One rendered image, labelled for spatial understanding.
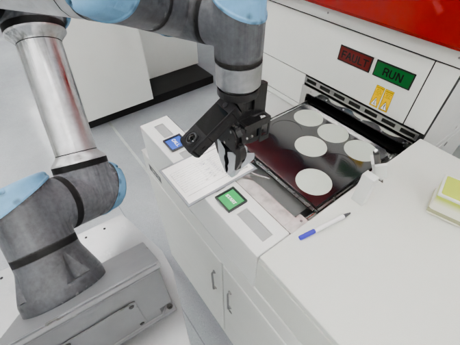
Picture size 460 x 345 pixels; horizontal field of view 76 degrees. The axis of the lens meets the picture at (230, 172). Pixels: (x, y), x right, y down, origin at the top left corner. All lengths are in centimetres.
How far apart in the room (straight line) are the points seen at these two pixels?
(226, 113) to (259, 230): 28
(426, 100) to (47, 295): 98
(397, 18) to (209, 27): 57
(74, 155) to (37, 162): 190
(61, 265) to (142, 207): 139
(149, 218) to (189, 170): 117
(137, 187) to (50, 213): 150
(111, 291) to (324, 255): 40
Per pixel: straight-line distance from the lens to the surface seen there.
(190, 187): 73
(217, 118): 51
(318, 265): 63
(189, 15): 47
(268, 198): 81
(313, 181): 85
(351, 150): 99
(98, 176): 69
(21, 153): 275
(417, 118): 100
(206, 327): 157
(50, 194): 64
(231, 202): 69
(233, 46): 44
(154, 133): 91
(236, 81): 46
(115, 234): 87
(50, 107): 71
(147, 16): 41
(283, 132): 100
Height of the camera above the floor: 151
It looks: 46 degrees down
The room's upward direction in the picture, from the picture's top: straight up
